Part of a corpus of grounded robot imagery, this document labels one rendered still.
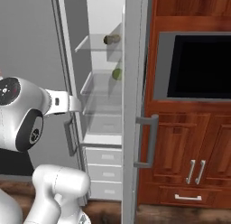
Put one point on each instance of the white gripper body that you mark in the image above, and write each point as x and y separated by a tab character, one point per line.
74	104

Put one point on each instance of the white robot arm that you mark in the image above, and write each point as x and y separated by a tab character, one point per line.
27	113

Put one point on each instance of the white fridge drawer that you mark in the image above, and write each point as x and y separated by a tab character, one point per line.
103	156
105	173
106	190

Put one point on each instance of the grey open fridge door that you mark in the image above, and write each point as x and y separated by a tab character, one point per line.
132	83

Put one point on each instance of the glass fridge shelf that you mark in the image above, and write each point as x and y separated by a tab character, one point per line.
96	42

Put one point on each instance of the grey closed fridge door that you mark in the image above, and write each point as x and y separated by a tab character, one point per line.
30	38

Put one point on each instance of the grey fridge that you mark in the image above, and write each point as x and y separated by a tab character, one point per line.
102	20

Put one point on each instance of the wooden cupboard door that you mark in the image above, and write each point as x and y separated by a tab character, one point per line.
222	146
180	143

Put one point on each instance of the green round food item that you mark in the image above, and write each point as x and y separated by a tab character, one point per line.
117	74

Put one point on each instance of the built-in black oven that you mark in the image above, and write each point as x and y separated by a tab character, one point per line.
195	66

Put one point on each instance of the wooden drawer front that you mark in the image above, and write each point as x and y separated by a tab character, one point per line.
192	197

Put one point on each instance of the wooden cupboard above oven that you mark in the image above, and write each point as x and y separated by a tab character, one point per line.
192	4

